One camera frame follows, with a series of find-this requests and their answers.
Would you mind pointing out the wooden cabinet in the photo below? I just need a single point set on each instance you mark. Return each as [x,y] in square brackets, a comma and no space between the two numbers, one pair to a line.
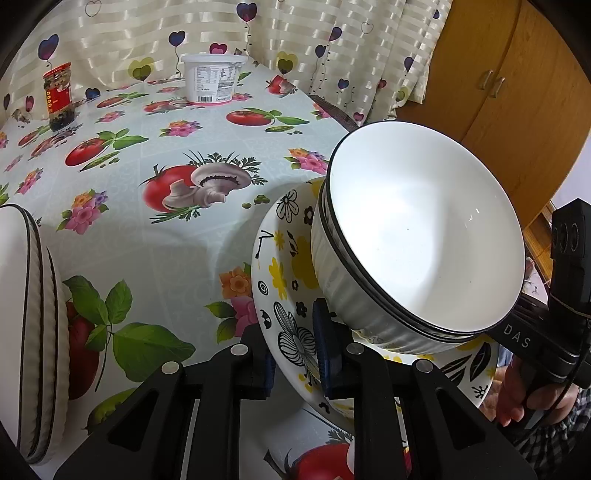
[508,92]

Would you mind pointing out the red-label sauce jar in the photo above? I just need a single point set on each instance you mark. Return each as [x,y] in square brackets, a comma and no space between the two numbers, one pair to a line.
[57,99]

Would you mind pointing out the heart print curtain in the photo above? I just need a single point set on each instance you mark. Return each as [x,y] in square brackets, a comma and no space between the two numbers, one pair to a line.
[184,27]

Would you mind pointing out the white black-rimmed plate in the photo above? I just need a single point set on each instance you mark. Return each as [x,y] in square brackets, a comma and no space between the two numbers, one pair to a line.
[16,286]
[63,350]
[47,332]

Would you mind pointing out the person's right hand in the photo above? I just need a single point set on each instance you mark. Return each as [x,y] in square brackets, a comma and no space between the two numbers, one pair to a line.
[510,397]

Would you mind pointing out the white ribbed bowl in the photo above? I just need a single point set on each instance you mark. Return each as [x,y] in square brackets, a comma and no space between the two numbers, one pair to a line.
[341,286]
[415,221]

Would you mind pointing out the white plastic tub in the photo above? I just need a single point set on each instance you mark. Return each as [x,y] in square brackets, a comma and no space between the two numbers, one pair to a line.
[214,78]

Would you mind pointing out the vegetable print tablecloth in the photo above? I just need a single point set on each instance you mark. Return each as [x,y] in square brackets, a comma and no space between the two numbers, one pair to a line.
[152,258]

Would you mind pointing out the yellow floral plate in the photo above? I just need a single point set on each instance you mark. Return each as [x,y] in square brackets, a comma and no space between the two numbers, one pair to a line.
[286,286]

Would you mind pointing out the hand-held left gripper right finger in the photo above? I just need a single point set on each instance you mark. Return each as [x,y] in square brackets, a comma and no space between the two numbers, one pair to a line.
[321,346]

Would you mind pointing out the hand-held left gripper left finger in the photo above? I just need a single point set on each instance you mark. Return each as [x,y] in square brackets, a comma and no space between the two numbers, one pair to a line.
[269,378]

